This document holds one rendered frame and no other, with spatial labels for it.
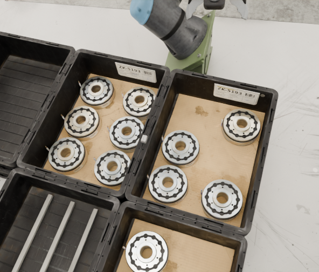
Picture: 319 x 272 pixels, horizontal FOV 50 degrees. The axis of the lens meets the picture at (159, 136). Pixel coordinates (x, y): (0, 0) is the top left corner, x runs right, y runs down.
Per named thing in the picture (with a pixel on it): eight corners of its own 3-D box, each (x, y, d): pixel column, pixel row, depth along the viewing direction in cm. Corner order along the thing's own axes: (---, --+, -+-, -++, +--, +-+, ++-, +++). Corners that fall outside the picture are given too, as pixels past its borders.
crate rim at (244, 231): (172, 72, 100) (172, 67, 98) (277, 94, 94) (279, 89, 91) (124, 201, 83) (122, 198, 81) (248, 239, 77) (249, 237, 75)
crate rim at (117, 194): (79, 52, 106) (77, 47, 104) (172, 72, 100) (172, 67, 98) (17, 169, 90) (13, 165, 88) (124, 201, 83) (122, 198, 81)
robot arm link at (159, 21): (152, 38, 116) (119, 13, 109) (172, 4, 116) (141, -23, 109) (167, 39, 105) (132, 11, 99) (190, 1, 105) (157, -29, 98)
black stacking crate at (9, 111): (10, 54, 121) (-6, 31, 111) (87, 72, 115) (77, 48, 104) (-53, 154, 104) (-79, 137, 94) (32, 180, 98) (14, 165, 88)
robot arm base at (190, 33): (175, 39, 125) (155, 23, 120) (207, 13, 115) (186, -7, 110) (174, 67, 115) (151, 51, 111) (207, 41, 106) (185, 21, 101)
